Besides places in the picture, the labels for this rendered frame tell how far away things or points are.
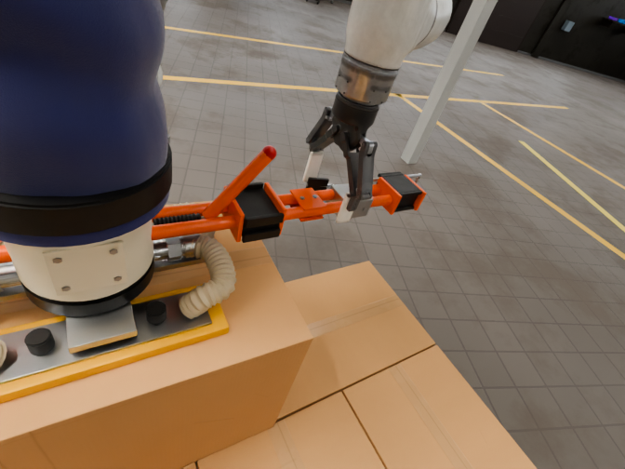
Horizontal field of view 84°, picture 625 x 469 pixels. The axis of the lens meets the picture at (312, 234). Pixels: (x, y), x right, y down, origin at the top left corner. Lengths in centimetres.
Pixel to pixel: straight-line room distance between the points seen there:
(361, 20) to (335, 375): 87
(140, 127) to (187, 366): 34
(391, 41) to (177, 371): 55
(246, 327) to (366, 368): 58
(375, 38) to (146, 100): 31
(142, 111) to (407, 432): 97
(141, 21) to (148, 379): 43
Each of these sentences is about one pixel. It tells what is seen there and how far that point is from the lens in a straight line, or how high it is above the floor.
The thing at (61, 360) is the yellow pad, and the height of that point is 97.
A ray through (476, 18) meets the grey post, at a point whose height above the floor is 128.
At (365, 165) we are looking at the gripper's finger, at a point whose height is 120.
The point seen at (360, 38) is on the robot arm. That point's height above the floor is 136.
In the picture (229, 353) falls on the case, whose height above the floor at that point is 95.
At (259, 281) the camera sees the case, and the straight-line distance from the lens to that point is 68.
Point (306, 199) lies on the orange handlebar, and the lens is 66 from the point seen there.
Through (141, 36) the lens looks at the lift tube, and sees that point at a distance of 38.
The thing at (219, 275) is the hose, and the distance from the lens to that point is 57.
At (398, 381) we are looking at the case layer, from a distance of 115.
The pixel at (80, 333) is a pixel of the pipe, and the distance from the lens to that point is 57.
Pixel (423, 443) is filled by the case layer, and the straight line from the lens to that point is 111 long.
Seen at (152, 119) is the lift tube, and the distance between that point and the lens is 42.
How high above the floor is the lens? 146
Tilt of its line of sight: 39 degrees down
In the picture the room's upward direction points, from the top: 18 degrees clockwise
